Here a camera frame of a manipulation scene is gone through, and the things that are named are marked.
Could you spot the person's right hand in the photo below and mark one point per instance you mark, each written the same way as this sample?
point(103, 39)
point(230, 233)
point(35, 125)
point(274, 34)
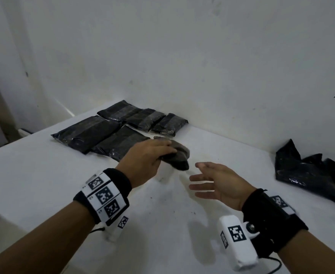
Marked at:
point(227, 185)

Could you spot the person's left hand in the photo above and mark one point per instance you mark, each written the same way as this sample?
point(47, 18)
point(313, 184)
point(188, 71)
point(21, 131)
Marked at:
point(141, 162)

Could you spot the glossy black plastic bag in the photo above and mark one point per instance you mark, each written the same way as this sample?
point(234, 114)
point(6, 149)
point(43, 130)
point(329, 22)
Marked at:
point(119, 142)

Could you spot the black packet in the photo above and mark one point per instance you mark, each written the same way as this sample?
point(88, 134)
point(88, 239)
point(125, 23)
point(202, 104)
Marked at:
point(170, 124)
point(181, 159)

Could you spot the crinkled black plastic bag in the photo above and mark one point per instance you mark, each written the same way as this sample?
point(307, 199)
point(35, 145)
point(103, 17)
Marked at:
point(144, 119)

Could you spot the row of black plastic packets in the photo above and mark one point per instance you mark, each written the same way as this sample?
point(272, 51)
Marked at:
point(304, 174)

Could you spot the person's left forearm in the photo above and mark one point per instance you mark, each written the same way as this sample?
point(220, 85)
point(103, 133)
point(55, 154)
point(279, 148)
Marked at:
point(33, 242)

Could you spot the person's right forearm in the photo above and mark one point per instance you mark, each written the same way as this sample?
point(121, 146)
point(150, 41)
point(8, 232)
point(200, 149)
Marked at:
point(315, 253)

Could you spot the black left wristband with markers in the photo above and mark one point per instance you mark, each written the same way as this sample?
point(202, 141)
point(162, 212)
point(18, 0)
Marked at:
point(121, 179)

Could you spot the black wristband with markers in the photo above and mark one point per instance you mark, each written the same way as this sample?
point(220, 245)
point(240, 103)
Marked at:
point(270, 219)
point(121, 179)

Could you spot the black right wristband with markers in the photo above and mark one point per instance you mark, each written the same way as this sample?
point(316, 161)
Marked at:
point(270, 219)

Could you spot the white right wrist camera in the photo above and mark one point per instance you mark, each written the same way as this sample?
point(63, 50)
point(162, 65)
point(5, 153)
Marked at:
point(238, 253)

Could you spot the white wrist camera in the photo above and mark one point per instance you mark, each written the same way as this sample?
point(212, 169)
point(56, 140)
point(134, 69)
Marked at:
point(116, 231)
point(238, 253)

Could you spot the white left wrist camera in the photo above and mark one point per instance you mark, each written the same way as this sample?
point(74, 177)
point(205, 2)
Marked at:
point(116, 231)

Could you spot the white wall socket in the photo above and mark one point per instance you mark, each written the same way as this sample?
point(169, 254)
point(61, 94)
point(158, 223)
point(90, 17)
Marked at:
point(25, 131)

